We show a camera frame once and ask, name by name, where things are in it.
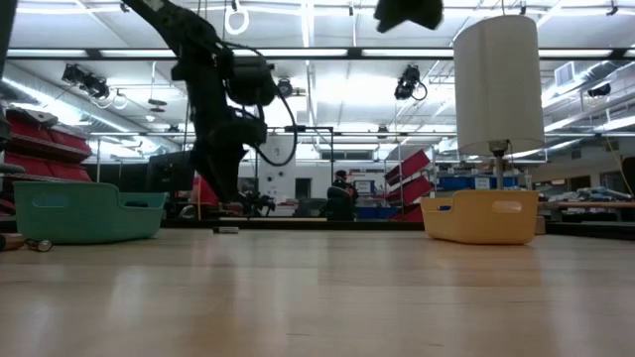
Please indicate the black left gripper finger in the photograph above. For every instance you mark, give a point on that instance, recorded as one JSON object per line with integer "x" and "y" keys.
{"x": 223, "y": 173}

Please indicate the silver black battery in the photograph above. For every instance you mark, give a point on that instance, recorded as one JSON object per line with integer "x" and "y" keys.
{"x": 225, "y": 230}

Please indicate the black background robot arm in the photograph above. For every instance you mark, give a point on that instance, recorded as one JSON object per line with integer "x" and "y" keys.
{"x": 258, "y": 203}

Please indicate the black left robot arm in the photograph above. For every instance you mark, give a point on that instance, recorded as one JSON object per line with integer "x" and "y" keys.
{"x": 198, "y": 89}

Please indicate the white pillar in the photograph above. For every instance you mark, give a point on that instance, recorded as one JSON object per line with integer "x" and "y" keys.
{"x": 278, "y": 178}

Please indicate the black monitor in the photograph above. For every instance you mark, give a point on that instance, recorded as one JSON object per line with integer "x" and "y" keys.
{"x": 166, "y": 173}

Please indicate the white shade table lamp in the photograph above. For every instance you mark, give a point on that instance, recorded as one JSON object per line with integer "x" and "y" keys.
{"x": 496, "y": 84}

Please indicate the black ceiling spotlight cluster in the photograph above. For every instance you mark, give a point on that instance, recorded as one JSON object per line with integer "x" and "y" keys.
{"x": 89, "y": 84}

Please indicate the green plastic bin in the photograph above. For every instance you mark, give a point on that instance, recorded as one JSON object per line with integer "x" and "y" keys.
{"x": 74, "y": 218}

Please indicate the tilted red bin rack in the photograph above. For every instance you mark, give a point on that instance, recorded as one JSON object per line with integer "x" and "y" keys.
{"x": 409, "y": 166}

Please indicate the blue storage bins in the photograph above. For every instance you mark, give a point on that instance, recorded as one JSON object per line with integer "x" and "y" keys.
{"x": 456, "y": 183}

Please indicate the red bin shelf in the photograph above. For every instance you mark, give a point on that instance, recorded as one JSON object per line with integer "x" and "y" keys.
{"x": 44, "y": 144}

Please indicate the small dark cylinder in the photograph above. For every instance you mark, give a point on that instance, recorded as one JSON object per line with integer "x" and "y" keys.
{"x": 42, "y": 246}

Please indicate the brown cylinder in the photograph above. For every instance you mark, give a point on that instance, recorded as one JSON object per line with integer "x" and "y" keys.
{"x": 10, "y": 242}

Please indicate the yellow plastic bin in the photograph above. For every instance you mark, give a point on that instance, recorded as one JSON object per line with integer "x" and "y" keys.
{"x": 476, "y": 223}

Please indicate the wooden background table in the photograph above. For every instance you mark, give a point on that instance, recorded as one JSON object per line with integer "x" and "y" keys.
{"x": 585, "y": 204}

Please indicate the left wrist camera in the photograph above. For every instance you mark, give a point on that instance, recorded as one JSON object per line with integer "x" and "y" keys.
{"x": 250, "y": 79}

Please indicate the black overhead frame beam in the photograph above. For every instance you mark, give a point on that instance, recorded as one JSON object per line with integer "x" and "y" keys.
{"x": 354, "y": 53}

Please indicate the round black ceiling camera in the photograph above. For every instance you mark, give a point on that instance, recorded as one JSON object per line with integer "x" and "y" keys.
{"x": 287, "y": 89}

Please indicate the small black ceiling camera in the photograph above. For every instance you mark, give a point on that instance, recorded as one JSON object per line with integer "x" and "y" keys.
{"x": 600, "y": 90}

